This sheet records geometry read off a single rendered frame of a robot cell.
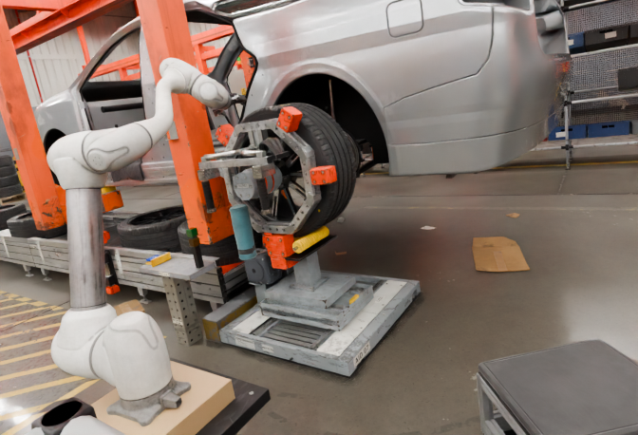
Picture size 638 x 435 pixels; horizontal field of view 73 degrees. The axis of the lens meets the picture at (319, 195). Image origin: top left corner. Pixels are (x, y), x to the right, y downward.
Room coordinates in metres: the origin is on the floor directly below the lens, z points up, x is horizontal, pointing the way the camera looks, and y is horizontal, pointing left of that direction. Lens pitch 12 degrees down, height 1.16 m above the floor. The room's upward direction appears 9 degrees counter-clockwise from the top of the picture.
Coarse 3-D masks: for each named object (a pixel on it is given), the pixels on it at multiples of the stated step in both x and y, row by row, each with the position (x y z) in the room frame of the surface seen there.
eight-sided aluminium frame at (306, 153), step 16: (240, 128) 2.06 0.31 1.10; (256, 128) 2.01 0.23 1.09; (272, 128) 1.95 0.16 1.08; (240, 144) 2.14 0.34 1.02; (288, 144) 1.91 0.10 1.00; (304, 144) 1.91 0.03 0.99; (304, 160) 1.86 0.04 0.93; (224, 176) 2.17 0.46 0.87; (304, 176) 1.87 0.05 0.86; (320, 192) 1.90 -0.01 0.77; (304, 208) 1.89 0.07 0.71; (256, 224) 2.07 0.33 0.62; (272, 224) 2.03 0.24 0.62; (288, 224) 2.01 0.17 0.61
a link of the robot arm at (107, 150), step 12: (96, 132) 1.33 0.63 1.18; (108, 132) 1.33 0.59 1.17; (120, 132) 1.31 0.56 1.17; (132, 132) 1.33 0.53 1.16; (144, 132) 1.37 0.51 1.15; (84, 144) 1.30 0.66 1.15; (96, 144) 1.26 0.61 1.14; (108, 144) 1.26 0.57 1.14; (120, 144) 1.28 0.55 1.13; (132, 144) 1.31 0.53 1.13; (144, 144) 1.35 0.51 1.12; (84, 156) 1.30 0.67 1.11; (96, 156) 1.24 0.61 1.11; (108, 156) 1.25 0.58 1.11; (120, 156) 1.27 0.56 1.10; (132, 156) 1.31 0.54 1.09; (96, 168) 1.26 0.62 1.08; (108, 168) 1.26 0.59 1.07; (120, 168) 1.29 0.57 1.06
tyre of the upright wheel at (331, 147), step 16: (256, 112) 2.11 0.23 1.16; (272, 112) 2.05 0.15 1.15; (304, 112) 2.03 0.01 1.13; (320, 112) 2.12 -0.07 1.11; (304, 128) 1.95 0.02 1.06; (320, 128) 1.98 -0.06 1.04; (336, 128) 2.07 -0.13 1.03; (320, 144) 1.91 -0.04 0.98; (336, 144) 1.98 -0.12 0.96; (320, 160) 1.92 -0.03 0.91; (336, 160) 1.94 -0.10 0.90; (352, 160) 2.05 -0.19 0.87; (336, 176) 1.92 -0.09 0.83; (352, 176) 2.04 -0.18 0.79; (336, 192) 1.93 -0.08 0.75; (352, 192) 2.07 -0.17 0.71; (320, 208) 1.94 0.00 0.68; (336, 208) 2.00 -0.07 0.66; (304, 224) 2.01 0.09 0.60; (320, 224) 1.97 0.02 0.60
